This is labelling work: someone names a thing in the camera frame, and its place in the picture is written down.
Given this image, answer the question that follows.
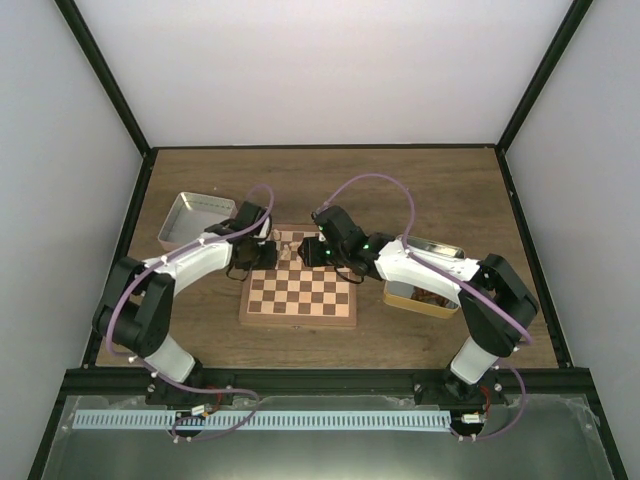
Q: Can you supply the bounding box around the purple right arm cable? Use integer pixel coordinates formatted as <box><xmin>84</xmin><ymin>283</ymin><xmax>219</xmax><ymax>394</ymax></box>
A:
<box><xmin>316</xmin><ymin>172</ymin><xmax>534</xmax><ymax>444</ymax></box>

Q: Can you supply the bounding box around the light blue slotted cable duct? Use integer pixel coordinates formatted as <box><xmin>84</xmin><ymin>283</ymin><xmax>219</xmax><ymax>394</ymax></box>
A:
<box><xmin>72</xmin><ymin>410</ymin><xmax>451</xmax><ymax>433</ymax></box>

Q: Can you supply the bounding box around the pink metal tin tray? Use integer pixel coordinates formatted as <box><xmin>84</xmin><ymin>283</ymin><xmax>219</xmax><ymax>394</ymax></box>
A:
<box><xmin>157</xmin><ymin>192</ymin><xmax>236</xmax><ymax>251</ymax></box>

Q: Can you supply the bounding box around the black aluminium frame rail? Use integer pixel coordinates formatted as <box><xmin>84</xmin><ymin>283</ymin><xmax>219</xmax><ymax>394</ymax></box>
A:
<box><xmin>63</xmin><ymin>367</ymin><xmax>593</xmax><ymax>401</ymax></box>

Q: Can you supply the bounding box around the wooden chess board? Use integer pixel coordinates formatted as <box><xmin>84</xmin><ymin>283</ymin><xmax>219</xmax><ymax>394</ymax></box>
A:
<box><xmin>239</xmin><ymin>224</ymin><xmax>357</xmax><ymax>329</ymax></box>

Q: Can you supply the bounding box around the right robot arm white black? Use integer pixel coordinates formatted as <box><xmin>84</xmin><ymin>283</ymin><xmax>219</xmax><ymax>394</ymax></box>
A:
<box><xmin>298</xmin><ymin>205</ymin><xmax>539</xmax><ymax>403</ymax></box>

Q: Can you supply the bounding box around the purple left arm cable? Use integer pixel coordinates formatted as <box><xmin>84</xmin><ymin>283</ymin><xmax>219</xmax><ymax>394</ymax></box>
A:
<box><xmin>107</xmin><ymin>184</ymin><xmax>276</xmax><ymax>444</ymax></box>

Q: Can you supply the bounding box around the dark brown chess pieces pile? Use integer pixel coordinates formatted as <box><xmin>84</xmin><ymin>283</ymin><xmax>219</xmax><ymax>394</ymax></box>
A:
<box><xmin>411</xmin><ymin>287</ymin><xmax>450</xmax><ymax>308</ymax></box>

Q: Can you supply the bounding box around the yellow metal tin tray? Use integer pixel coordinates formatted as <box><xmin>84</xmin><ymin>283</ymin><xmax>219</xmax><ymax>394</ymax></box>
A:
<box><xmin>382</xmin><ymin>235</ymin><xmax>466</xmax><ymax>319</ymax></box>

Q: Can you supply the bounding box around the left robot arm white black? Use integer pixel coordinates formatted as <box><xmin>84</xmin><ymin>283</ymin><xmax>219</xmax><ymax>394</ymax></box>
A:
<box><xmin>93</xmin><ymin>201</ymin><xmax>277</xmax><ymax>404</ymax></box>

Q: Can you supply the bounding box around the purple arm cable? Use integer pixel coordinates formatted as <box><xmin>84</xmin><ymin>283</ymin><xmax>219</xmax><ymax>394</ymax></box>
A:
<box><xmin>107</xmin><ymin>184</ymin><xmax>276</xmax><ymax>444</ymax></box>
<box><xmin>316</xmin><ymin>172</ymin><xmax>534</xmax><ymax>444</ymax></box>

